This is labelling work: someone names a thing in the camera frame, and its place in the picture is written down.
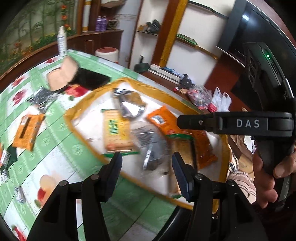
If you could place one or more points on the green fruit print tablecloth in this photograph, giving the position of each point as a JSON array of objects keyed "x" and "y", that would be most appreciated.
[{"x": 57, "y": 162}]

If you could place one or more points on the black item on shelf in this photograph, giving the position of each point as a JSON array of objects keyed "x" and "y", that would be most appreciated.
[{"x": 151, "y": 25}]

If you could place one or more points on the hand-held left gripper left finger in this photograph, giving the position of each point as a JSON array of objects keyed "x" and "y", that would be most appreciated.
[{"x": 114, "y": 171}]

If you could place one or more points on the clear plastic snack packet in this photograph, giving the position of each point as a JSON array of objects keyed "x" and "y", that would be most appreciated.
[{"x": 150, "y": 143}]

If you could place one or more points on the black television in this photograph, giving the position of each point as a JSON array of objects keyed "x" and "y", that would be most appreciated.
[{"x": 254, "y": 20}]

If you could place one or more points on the artificial flower display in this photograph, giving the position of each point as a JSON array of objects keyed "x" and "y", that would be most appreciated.
[{"x": 27, "y": 30}]

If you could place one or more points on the green cracker packet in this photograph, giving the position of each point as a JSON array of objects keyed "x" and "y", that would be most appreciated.
[
  {"x": 182, "y": 148},
  {"x": 118, "y": 132}
]

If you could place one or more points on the person's striped clothing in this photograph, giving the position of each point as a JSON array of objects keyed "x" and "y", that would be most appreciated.
[{"x": 240, "y": 180}]

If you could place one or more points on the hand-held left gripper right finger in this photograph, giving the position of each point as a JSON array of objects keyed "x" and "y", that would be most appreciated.
[{"x": 181, "y": 178}]

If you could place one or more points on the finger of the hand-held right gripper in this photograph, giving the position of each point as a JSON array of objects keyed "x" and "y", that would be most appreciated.
[{"x": 196, "y": 121}]

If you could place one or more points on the white wall shelf unit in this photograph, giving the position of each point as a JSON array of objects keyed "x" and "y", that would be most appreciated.
[{"x": 185, "y": 23}]

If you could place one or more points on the black smartphone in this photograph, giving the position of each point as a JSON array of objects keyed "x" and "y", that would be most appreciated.
[{"x": 92, "y": 78}]

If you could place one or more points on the dark green snack packet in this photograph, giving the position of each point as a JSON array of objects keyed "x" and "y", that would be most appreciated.
[{"x": 11, "y": 160}]

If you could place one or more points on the orange snack packet black label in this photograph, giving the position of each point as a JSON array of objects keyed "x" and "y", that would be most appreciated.
[{"x": 27, "y": 132}]

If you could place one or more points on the purple spray can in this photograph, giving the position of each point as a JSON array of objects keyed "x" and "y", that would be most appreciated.
[
  {"x": 100, "y": 24},
  {"x": 104, "y": 24}
]

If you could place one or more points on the bag of red items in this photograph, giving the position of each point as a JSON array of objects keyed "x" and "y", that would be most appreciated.
[{"x": 198, "y": 96}]

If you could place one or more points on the orange snack packet red logo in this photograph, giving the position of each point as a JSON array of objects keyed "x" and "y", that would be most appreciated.
[{"x": 205, "y": 150}]

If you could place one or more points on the white spray bottle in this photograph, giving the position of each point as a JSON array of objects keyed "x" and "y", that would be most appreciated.
[{"x": 62, "y": 44}]

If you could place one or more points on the small spotted nougat candy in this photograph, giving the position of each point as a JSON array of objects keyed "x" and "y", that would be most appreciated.
[{"x": 20, "y": 193}]

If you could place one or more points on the open glasses case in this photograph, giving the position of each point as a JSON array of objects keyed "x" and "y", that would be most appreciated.
[{"x": 61, "y": 74}]

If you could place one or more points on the person's right hand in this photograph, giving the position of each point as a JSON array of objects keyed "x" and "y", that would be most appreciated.
[{"x": 263, "y": 185}]

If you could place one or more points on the white plastic bag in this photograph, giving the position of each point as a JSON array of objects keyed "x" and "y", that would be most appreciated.
[{"x": 220, "y": 99}]

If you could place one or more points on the silver foil snack packet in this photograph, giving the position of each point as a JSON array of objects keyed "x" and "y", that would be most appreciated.
[
  {"x": 129, "y": 104},
  {"x": 42, "y": 98}
]

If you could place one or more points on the red and white stool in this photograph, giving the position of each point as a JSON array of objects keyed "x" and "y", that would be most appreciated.
[{"x": 107, "y": 54}]

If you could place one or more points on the white foam box yellow tape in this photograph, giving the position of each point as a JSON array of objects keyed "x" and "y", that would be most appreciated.
[{"x": 92, "y": 115}]

